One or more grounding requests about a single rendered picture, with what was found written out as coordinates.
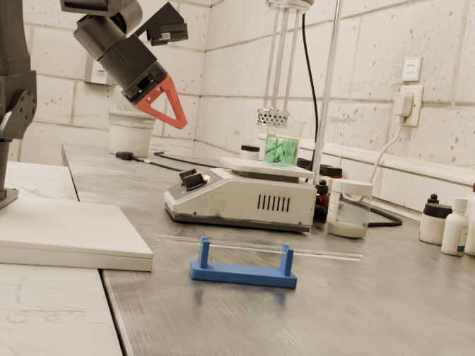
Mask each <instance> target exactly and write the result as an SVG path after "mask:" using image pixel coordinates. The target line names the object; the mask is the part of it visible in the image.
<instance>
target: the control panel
mask: <svg viewBox="0 0 475 356"><path fill-rule="evenodd" d="M202 174H203V175H204V176H205V175H208V176H207V177H210V178H208V179H206V180H207V183H206V184H205V185H203V186H201V187H199V188H198V189H195V190H192V191H187V190H186V188H187V187H186V186H181V183H179V184H176V185H174V186H172V187H170V188H168V191H169V192H170V194H171V195H172V197H173V198H174V199H175V200H178V199H180V198H183V197H185V196H187V195H190V194H192V193H194V192H196V191H198V190H200V189H203V188H205V187H207V186H210V185H212V184H215V183H216V182H219V181H221V180H223V179H224V178H222V177H221V176H219V175H218V174H216V173H215V172H213V171H211V170H208V171H206V172H203V173H202ZM204 178H206V177H204Z"/></svg>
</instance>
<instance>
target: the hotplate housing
mask: <svg viewBox="0 0 475 356"><path fill-rule="evenodd" d="M210 170H211V171H213V172H215V173H216V174H218V175H219V176H221V177H222V178H224V179H223V180H221V181H219V182H216V183H215V184H212V185H210V186H207V187H205V188H203V189H200V190H198V191H196V192H194V193H192V194H190V195H187V196H185V197H183V198H180V199H178V200H175V199H174V198H173V197H172V195H171V194H170V192H169V191H166V192H164V198H163V199H164V200H165V207H166V208H167V210H168V211H169V213H170V214H171V216H172V218H173V219H174V220H180V221H181V222H184V223H191V222H196V223H211V224H219V225H234V226H242V227H257V228H265V229H273V230H288V231H289V232H309V231H310V228H309V226H311V225H312V221H313V216H314V211H315V201H316V195H317V189H315V186H314V185H311V184H308V183H307V182H304V181H301V180H299V177H287V176H281V175H274V174H262V173H255V172H243V171H237V170H233V169H231V170H229V169H223V168H216V169H210Z"/></svg>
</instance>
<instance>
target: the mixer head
mask: <svg viewBox="0 0 475 356"><path fill-rule="evenodd" d="M265 1H266V3H265V4H266V5H267V6H268V7H269V9H270V10H272V11H276V8H280V9H279V13H283V12H284V11H285V10H288V11H289V14H296V12H297V11H300V14H304V13H306V11H309V10H310V7H311V6H312V5H313V4H314V2H315V0H265Z"/></svg>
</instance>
